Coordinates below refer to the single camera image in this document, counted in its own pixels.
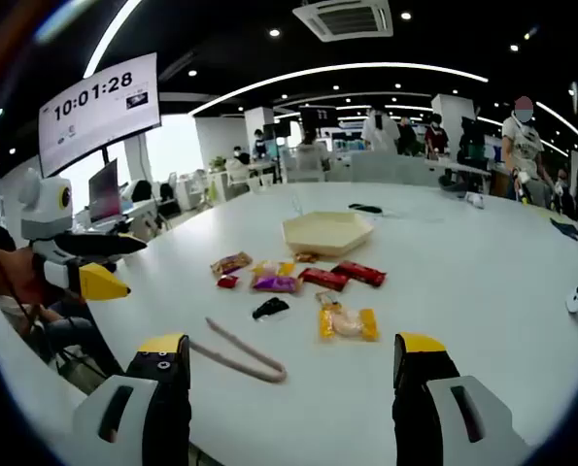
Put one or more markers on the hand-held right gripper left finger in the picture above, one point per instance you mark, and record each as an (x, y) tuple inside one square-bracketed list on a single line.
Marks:
[(157, 378)]

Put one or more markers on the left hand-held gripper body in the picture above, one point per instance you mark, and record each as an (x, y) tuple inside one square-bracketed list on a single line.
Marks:
[(41, 213)]

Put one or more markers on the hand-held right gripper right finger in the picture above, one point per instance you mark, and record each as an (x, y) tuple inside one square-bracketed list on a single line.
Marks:
[(424, 374)]

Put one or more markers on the yellow bread food packet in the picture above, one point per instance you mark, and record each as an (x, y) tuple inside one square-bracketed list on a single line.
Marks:
[(347, 324)]

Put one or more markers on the pink food tongs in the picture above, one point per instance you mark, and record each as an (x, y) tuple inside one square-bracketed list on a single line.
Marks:
[(276, 376)]

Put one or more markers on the small red food packet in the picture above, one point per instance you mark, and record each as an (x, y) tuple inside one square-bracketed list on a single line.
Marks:
[(227, 281)]

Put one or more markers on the red food bar packet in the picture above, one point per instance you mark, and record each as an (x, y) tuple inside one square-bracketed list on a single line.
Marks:
[(359, 273), (323, 278)]

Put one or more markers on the black food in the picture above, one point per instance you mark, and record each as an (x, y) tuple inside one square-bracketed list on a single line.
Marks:
[(269, 308)]

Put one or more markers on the brown gold food packet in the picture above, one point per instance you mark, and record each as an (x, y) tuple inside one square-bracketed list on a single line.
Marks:
[(230, 263)]

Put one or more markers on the purple food packet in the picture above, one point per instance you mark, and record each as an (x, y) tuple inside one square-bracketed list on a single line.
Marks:
[(274, 284)]

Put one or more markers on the yellow clear food packet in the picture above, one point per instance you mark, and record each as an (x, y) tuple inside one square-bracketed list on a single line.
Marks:
[(271, 268)]

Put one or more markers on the beige hexagonal container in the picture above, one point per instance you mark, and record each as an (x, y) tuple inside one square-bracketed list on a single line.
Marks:
[(325, 228)]

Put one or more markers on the desktop monitor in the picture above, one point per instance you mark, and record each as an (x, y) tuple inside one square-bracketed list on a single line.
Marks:
[(105, 191)]

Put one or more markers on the person's legs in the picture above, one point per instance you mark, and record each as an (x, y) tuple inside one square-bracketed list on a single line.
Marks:
[(79, 340)]

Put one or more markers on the person's white shirt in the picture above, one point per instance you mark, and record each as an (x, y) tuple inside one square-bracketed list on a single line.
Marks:
[(21, 369)]

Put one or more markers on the large white display screen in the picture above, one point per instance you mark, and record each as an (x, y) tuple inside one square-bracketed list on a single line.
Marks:
[(99, 111)]

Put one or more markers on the potted plant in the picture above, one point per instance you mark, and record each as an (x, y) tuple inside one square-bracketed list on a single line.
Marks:
[(218, 162)]

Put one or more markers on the black power strip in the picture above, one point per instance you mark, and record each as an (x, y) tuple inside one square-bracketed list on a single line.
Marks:
[(366, 208)]

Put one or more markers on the small white device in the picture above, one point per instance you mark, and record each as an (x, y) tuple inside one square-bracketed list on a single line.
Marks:
[(474, 199)]

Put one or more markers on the dark grey pouch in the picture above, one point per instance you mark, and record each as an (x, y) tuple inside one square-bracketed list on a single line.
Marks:
[(451, 185)]

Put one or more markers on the white counter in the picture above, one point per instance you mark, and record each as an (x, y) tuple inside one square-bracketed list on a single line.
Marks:
[(390, 169)]

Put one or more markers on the black hanging sign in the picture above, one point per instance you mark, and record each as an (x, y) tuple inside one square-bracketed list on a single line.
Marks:
[(317, 119)]

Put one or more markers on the ceiling air conditioner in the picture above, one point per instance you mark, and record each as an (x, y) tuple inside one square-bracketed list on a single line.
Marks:
[(347, 19)]

